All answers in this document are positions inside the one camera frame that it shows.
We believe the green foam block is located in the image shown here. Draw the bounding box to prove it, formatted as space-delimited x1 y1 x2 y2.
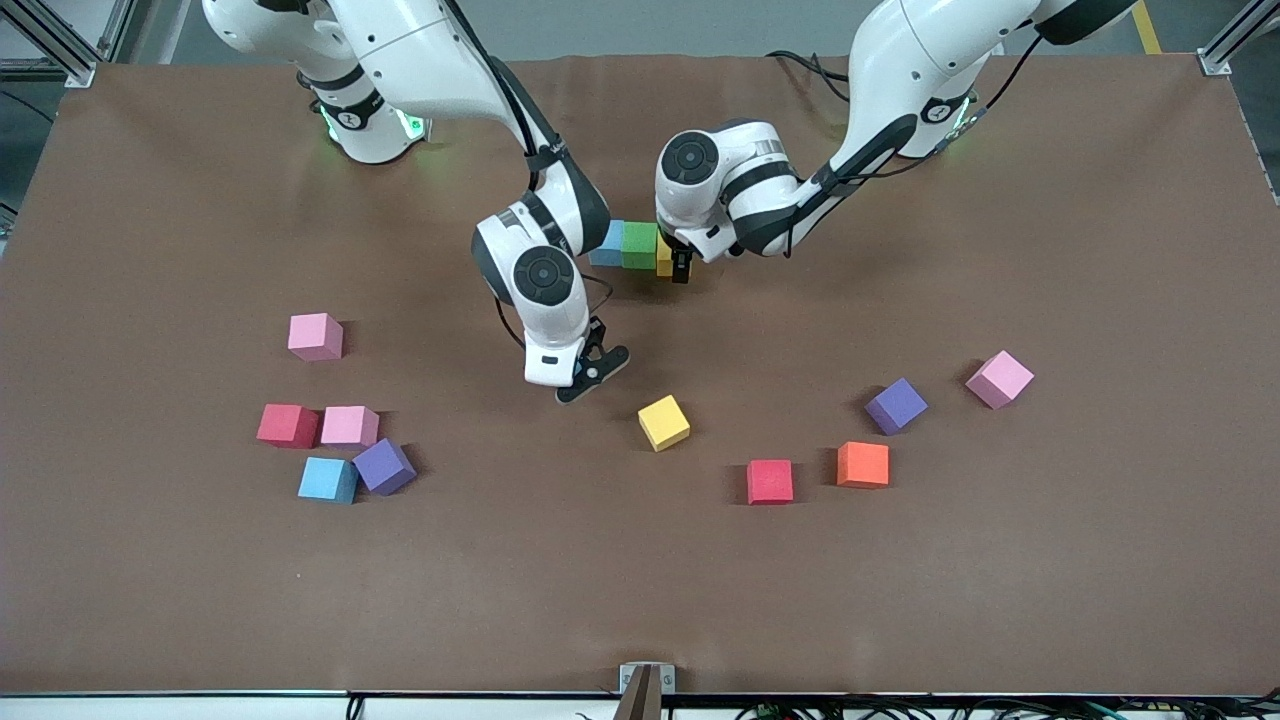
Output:
621 221 661 272

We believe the purple foam block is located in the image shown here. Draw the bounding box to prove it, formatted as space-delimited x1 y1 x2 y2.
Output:
353 438 418 497
864 377 929 437

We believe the pink foam block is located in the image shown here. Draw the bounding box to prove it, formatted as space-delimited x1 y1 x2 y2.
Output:
320 405 381 449
965 350 1036 411
288 312 344 362

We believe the red foam block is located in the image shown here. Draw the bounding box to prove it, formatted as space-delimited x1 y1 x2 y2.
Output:
256 403 320 449
746 459 795 506

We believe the brown table cover sheet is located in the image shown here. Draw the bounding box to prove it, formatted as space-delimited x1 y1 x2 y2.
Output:
0 52 1280 696

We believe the orange foam block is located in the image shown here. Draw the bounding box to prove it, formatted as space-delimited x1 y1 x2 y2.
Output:
837 441 891 490

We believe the black left base cable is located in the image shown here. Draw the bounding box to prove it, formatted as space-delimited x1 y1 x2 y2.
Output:
765 48 853 103

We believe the grey metal bracket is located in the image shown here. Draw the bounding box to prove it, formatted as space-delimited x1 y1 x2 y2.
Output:
617 662 677 720

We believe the aluminium frame profile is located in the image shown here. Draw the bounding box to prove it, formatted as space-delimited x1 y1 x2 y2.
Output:
0 0 98 89
1198 0 1280 78
97 0 137 63

